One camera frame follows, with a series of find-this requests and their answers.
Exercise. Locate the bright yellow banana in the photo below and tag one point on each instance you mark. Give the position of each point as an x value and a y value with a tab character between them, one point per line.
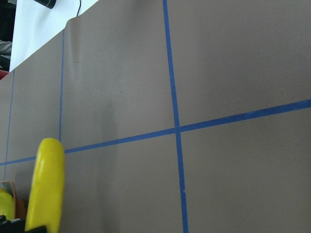
7	206

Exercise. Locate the black cylinder on desk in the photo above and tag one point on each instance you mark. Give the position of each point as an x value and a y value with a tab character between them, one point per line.
47	3

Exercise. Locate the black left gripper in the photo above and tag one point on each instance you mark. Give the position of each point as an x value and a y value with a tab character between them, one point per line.
18	226

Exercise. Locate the grey square plate orange rim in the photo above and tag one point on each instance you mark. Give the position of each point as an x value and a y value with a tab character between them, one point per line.
20	206

